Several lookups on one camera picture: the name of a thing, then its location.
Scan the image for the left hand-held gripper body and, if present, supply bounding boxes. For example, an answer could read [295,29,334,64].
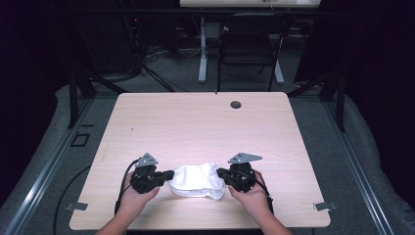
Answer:
[130,152,164,195]

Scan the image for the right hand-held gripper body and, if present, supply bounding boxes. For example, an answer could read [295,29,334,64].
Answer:
[227,152,264,194]

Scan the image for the person's left hand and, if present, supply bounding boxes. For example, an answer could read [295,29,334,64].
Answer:
[118,170,161,215]

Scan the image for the person's right hand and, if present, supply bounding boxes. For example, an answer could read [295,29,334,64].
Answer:
[227,169,274,213]

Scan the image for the black folding chair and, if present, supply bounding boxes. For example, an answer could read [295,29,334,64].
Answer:
[216,13,292,93]

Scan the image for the white desk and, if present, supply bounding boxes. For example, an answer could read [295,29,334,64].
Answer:
[179,0,322,85]

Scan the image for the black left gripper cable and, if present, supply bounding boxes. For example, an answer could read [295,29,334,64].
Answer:
[114,159,140,215]

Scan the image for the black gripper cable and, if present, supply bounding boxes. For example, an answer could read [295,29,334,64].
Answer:
[254,178,275,215]
[114,159,140,215]

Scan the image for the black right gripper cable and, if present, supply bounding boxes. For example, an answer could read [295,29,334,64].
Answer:
[254,178,275,215]

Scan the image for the grey table bracket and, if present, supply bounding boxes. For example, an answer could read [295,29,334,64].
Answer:
[313,201,339,212]
[64,202,89,212]

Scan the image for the black floor cable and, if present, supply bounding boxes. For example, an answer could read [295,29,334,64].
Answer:
[53,164,92,235]

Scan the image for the grey metal floor rail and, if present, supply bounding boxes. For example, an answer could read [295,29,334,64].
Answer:
[322,101,396,235]
[2,97,96,235]

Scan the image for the bundle of floor cables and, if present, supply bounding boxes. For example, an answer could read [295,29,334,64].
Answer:
[122,16,190,93]

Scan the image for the black metal frame stand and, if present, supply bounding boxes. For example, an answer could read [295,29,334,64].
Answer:
[287,70,347,133]
[67,69,129,129]

